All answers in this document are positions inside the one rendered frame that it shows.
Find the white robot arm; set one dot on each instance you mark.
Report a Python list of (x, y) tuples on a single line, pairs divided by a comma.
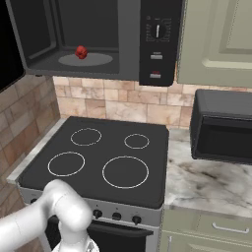
[(62, 210)]

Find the grey microwave turntable plate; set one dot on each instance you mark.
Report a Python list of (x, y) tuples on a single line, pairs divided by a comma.
[(100, 60)]

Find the black open microwave oven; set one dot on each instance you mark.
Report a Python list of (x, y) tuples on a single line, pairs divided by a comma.
[(130, 39)]

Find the black oven door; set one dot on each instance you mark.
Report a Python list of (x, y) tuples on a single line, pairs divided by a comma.
[(121, 242)]

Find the sage green base cupboard door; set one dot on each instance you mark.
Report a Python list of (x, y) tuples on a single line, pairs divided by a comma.
[(183, 244)]

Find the black microwave door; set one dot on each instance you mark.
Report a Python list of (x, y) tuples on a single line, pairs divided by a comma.
[(8, 49)]

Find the black glass hob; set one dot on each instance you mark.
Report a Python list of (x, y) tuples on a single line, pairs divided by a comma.
[(98, 154)]

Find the red bell pepper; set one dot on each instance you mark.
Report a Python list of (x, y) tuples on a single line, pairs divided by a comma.
[(81, 52)]

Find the black oven knob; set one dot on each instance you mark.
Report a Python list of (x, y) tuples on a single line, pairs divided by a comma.
[(136, 220), (97, 214), (116, 216), (33, 200)]

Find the silver oven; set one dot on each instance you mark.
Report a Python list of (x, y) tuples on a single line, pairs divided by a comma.
[(151, 216)]

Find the black toaster oven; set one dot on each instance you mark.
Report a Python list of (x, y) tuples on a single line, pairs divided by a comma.
[(223, 131)]

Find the sage green drawer front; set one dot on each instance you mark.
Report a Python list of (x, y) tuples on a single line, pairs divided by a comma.
[(203, 226)]

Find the sage green wall cupboard door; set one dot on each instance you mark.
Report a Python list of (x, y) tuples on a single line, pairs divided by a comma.
[(213, 39)]

